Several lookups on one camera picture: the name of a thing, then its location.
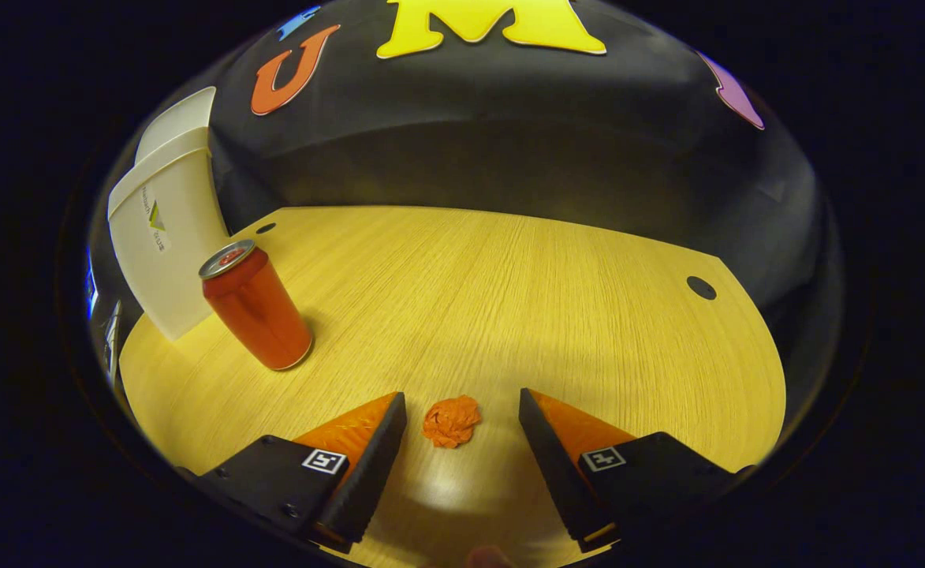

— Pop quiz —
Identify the black backdrop cloth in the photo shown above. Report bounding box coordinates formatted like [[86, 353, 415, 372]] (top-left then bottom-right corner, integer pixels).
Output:
[[88, 0, 845, 411]]

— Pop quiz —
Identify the orange paper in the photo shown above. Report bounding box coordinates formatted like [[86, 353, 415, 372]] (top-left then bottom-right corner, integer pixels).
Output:
[[423, 395, 483, 449]]

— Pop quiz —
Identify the red pop can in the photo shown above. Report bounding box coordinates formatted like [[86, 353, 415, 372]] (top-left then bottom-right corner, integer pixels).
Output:
[[199, 239, 315, 372]]

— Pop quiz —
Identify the white desktop garbage bin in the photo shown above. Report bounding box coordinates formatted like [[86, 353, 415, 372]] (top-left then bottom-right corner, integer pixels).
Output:
[[107, 87, 230, 342]]

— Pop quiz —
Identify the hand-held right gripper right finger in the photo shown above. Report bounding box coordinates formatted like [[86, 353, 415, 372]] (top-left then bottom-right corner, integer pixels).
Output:
[[519, 387, 755, 553]]

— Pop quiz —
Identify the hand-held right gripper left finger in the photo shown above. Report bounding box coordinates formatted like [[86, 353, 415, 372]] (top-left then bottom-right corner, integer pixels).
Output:
[[178, 391, 408, 553]]

